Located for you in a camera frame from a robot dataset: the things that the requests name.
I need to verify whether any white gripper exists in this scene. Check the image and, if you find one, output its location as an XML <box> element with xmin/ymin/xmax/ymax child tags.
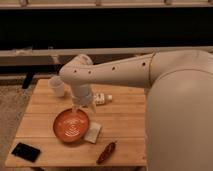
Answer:
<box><xmin>70</xmin><ymin>84</ymin><xmax>96</xmax><ymax>115</ymax></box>

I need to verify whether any red chili pepper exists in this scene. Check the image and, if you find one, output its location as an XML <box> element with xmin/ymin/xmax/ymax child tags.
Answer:
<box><xmin>96</xmin><ymin>142</ymin><xmax>116</xmax><ymax>165</ymax></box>

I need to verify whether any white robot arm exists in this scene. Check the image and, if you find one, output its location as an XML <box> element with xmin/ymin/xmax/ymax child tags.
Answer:
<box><xmin>60</xmin><ymin>50</ymin><xmax>213</xmax><ymax>171</ymax></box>

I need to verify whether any white sponge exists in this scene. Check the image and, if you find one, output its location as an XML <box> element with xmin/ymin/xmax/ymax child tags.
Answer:
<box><xmin>84</xmin><ymin>122</ymin><xmax>102</xmax><ymax>144</ymax></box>

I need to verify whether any small white bottle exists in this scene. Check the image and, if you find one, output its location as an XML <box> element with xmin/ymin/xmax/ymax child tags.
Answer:
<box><xmin>94</xmin><ymin>93</ymin><xmax>113</xmax><ymax>105</ymax></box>

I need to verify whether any orange bowl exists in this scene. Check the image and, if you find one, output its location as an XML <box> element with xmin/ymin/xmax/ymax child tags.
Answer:
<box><xmin>53</xmin><ymin>109</ymin><xmax>90</xmax><ymax>143</ymax></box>

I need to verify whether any white plastic cup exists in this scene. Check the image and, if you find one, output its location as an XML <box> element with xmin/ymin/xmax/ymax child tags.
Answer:
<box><xmin>48</xmin><ymin>76</ymin><xmax>65</xmax><ymax>97</ymax></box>

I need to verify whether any wooden table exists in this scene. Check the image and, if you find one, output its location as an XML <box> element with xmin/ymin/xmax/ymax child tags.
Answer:
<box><xmin>5</xmin><ymin>79</ymin><xmax>146</xmax><ymax>167</ymax></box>

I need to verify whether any black phone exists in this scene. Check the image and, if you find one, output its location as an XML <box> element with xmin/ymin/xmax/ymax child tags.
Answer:
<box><xmin>12</xmin><ymin>142</ymin><xmax>41</xmax><ymax>162</ymax></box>

